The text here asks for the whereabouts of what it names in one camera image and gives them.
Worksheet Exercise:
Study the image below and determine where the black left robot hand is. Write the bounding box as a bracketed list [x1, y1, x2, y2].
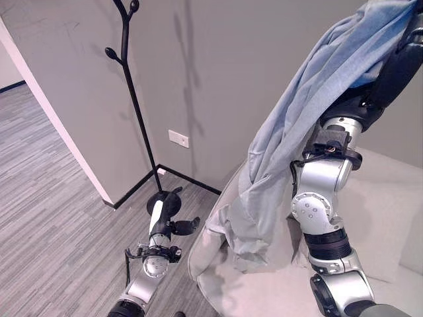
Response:
[148, 186, 201, 237]

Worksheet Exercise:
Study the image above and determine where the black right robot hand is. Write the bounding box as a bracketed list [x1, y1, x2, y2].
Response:
[322, 26, 423, 132]

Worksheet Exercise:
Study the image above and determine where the light blue garment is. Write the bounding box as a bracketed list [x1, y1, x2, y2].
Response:
[205, 0, 419, 273]

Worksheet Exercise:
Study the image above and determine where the light grey sofa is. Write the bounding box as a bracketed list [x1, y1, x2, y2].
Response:
[186, 146, 423, 317]

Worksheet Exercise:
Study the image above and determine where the black tree coat rack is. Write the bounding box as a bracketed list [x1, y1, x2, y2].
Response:
[104, 0, 183, 217]

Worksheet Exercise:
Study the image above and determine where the black baseboard strip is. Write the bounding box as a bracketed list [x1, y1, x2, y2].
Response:
[102, 164, 223, 210]

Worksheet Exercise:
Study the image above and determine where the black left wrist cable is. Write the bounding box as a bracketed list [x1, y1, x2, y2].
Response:
[124, 247, 146, 289]

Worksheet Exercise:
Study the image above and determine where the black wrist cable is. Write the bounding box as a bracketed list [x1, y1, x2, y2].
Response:
[124, 247, 146, 289]
[289, 149, 364, 199]

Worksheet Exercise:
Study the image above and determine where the white wall outlet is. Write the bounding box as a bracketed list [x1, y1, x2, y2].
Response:
[167, 129, 190, 149]

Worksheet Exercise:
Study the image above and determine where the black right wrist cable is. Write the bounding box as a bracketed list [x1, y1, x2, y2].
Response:
[289, 149, 364, 199]

